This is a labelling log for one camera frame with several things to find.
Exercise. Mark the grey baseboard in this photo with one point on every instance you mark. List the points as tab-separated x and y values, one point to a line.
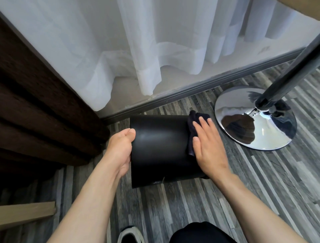
180	91

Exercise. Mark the person's right middle finger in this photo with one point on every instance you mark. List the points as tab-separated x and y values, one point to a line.
205	126

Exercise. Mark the person's right hand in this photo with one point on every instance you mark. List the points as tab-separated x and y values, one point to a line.
208	150

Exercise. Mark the white sheer curtain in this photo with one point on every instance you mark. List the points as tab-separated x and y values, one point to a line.
125	45

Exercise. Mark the light wooden board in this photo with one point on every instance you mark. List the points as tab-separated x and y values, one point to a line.
25	214

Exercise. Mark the chrome table pedestal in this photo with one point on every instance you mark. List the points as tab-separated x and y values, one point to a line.
260	130

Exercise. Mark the dark brown curtain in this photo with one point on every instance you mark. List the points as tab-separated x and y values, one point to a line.
37	112

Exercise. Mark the person's left forearm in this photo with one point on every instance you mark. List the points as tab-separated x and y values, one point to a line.
87	200

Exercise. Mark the dark cleaning cloth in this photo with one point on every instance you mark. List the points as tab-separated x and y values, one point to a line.
192	125

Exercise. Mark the black and white shoe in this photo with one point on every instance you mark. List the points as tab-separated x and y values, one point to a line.
130	235

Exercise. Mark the person's right thumb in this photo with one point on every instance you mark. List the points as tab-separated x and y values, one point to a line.
196	146

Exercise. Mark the black cylindrical bin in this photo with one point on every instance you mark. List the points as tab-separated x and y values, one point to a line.
160	147

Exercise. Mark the wooden table top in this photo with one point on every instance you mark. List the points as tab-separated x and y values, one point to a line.
302	6

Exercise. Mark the person's left thumb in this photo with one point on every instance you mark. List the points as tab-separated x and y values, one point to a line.
128	136

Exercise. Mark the person's right forearm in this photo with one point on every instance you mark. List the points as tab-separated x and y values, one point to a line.
250	207

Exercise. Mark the black shorts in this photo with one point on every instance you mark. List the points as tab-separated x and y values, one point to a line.
202	234

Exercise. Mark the person's left hand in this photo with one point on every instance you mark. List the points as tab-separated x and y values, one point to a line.
116	152

